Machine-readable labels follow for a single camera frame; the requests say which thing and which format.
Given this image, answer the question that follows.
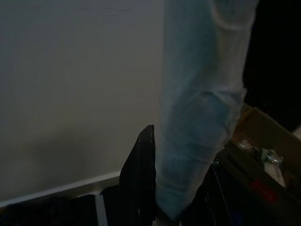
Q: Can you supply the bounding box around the red rubbish item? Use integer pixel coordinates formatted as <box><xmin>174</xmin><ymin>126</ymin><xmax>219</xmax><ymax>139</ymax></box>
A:
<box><xmin>251</xmin><ymin>180</ymin><xmax>279</xmax><ymax>202</ymax></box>

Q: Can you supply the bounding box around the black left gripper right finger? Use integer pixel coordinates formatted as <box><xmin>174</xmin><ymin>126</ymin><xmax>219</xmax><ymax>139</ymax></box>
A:
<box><xmin>180</xmin><ymin>161</ymin><xmax>236</xmax><ymax>226</ymax></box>

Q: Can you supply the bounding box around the brown cardboard box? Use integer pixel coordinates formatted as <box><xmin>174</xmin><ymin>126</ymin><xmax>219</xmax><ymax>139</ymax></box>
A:
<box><xmin>224</xmin><ymin>105</ymin><xmax>301</xmax><ymax>212</ymax></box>

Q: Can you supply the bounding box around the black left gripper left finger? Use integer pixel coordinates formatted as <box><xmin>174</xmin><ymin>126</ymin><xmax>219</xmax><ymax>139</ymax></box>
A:
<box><xmin>119</xmin><ymin>124</ymin><xmax>158</xmax><ymax>226</ymax></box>

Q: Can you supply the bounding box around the black door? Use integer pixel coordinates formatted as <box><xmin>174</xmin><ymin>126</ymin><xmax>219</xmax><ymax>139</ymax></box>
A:
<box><xmin>243</xmin><ymin>0</ymin><xmax>301</xmax><ymax>132</ymax></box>

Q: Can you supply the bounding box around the black floor mat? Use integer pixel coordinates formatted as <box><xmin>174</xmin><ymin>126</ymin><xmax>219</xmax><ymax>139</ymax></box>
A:
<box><xmin>0</xmin><ymin>186</ymin><xmax>120</xmax><ymax>226</ymax></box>

